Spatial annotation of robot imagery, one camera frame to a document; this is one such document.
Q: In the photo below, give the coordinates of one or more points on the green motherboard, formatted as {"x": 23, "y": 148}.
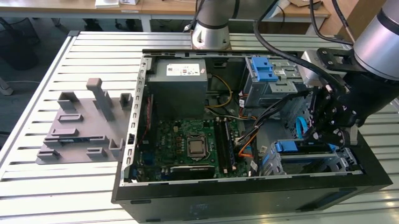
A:
{"x": 173, "y": 130}

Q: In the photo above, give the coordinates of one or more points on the black graphics card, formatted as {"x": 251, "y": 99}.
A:
{"x": 189, "y": 172}

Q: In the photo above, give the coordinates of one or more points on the grey metal drive cage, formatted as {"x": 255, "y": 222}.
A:
{"x": 264, "y": 93}

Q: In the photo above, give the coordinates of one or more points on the blue cage latch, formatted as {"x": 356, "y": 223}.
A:
{"x": 261, "y": 65}

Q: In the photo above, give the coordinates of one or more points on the brown wooden cabinet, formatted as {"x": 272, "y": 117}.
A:
{"x": 328, "y": 23}

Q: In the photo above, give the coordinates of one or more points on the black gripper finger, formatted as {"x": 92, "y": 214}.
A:
{"x": 325, "y": 107}
{"x": 335, "y": 136}

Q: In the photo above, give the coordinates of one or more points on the grey power supply unit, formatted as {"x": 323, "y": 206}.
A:
{"x": 177, "y": 98}

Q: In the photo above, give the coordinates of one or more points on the black PC case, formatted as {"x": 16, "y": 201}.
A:
{"x": 249, "y": 198}

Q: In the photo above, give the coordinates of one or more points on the silver CPU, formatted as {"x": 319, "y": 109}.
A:
{"x": 196, "y": 147}

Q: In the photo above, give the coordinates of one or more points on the wooden desk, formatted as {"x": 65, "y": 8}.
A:
{"x": 61, "y": 11}

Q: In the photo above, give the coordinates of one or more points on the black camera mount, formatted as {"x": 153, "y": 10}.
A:
{"x": 324, "y": 54}

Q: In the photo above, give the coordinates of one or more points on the black RAM slot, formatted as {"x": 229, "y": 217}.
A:
{"x": 229, "y": 144}
{"x": 220, "y": 144}

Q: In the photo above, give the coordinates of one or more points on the grey metal disk bay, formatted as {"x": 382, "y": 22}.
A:
{"x": 308, "y": 159}

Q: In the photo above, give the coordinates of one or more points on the hard disk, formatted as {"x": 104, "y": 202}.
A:
{"x": 284, "y": 145}

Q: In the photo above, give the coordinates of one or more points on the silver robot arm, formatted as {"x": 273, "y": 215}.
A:
{"x": 211, "y": 35}

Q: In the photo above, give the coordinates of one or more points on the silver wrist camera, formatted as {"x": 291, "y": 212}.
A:
{"x": 308, "y": 57}

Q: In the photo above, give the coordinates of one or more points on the black mesh waste bin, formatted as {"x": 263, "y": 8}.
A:
{"x": 19, "y": 46}

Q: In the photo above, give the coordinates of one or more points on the white cardboard box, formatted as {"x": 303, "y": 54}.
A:
{"x": 107, "y": 4}
{"x": 129, "y": 2}

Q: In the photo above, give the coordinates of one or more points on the grey parts rack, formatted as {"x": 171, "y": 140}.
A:
{"x": 84, "y": 112}

